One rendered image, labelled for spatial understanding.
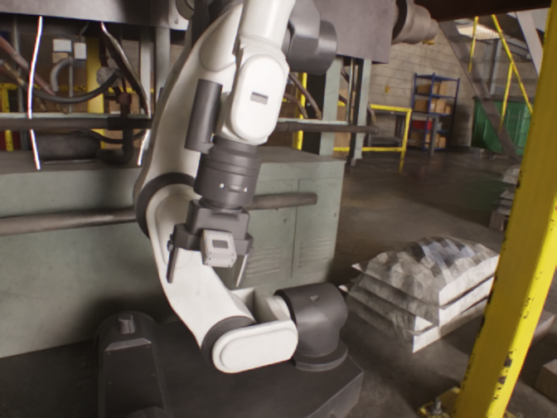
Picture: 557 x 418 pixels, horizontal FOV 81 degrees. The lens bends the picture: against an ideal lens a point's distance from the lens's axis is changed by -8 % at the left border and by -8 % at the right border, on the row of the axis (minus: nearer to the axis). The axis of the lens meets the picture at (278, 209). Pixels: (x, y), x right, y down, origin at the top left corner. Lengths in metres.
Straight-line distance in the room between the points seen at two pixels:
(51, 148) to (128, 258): 0.43
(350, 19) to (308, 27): 0.89
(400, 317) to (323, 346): 0.54
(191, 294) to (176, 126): 0.34
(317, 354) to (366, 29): 1.30
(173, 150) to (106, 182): 0.56
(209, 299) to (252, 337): 0.13
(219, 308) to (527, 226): 0.70
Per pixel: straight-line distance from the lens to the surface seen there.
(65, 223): 1.13
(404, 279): 1.45
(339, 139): 5.23
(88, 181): 1.20
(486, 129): 8.66
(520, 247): 0.94
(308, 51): 0.76
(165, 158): 0.67
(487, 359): 1.06
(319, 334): 0.95
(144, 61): 1.60
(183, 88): 0.65
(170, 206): 0.64
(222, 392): 0.91
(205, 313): 0.81
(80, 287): 1.32
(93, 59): 2.68
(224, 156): 0.48
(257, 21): 0.51
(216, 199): 0.49
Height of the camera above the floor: 0.81
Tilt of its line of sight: 16 degrees down
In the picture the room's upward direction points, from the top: 4 degrees clockwise
